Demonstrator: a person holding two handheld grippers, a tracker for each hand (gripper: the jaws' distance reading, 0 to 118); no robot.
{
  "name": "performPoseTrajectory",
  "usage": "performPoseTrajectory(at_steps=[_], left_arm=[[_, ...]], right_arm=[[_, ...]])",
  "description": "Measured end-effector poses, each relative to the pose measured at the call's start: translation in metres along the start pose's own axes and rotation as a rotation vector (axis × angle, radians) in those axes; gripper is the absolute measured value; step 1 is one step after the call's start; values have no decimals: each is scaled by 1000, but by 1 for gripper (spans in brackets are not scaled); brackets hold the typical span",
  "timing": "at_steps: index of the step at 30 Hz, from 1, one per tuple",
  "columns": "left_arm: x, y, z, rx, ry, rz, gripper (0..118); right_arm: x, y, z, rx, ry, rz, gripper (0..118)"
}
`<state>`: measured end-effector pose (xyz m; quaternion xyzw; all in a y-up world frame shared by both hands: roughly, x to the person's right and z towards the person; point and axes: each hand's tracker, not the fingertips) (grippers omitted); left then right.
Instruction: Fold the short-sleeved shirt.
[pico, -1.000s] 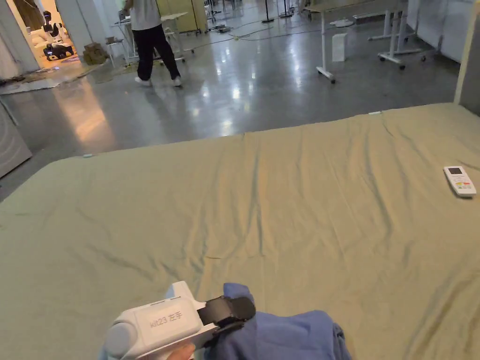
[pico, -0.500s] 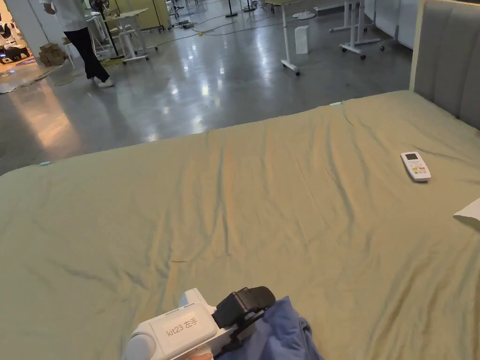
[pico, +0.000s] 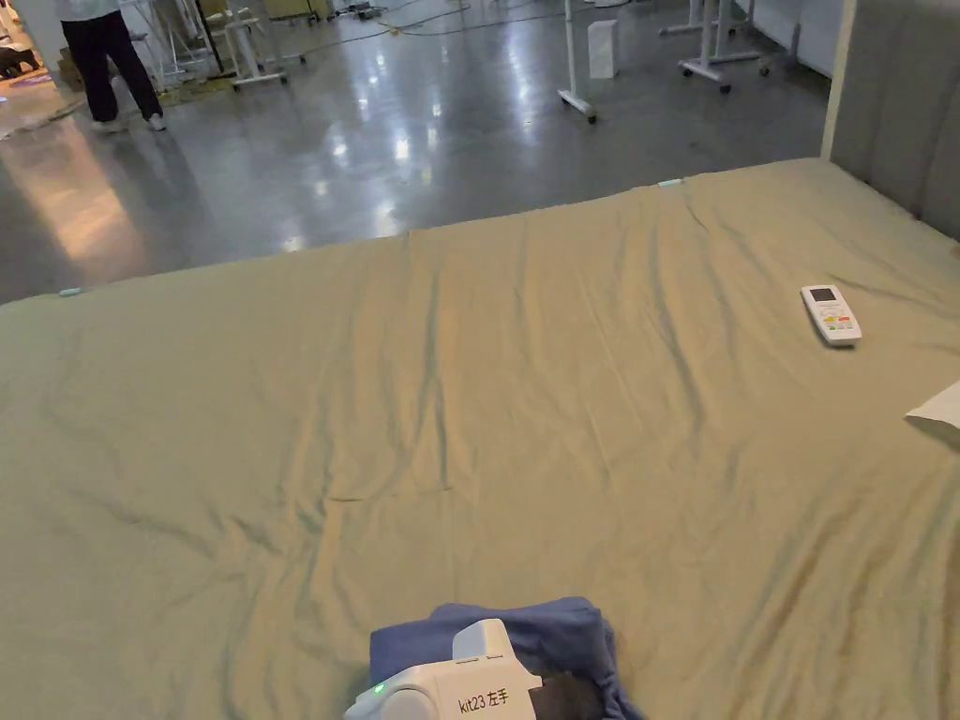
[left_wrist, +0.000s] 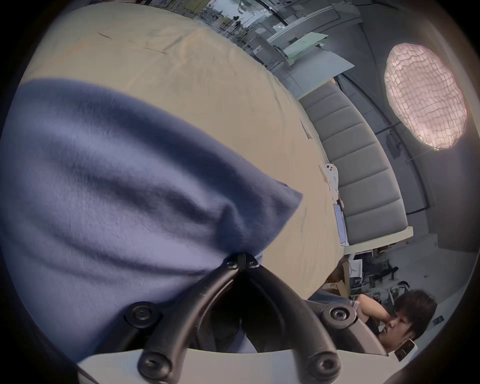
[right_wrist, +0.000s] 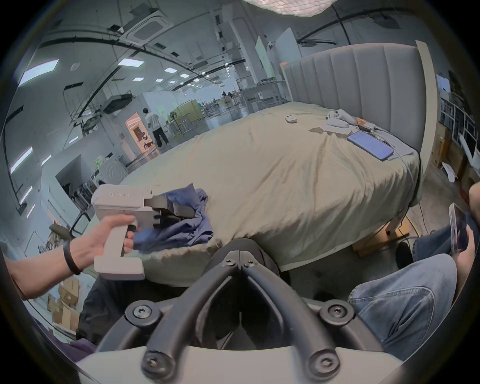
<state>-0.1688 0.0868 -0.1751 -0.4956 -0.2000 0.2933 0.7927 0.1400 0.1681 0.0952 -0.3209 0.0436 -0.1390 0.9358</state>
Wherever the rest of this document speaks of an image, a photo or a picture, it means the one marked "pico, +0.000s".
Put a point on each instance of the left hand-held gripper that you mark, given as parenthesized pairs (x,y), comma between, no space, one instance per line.
(442,686)

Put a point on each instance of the blue garment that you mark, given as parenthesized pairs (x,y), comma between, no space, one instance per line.
(555,637)

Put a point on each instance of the bed with beige sheet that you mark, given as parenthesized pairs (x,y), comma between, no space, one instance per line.
(480,420)

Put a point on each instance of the white remote control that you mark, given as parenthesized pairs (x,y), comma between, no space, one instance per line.
(831,315)

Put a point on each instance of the white paper sheet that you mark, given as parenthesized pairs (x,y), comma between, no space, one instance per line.
(941,411)

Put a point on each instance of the white carton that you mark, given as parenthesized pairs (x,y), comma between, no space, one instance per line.
(603,49)

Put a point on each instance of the grey padded headboard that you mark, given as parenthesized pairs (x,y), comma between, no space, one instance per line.
(900,97)

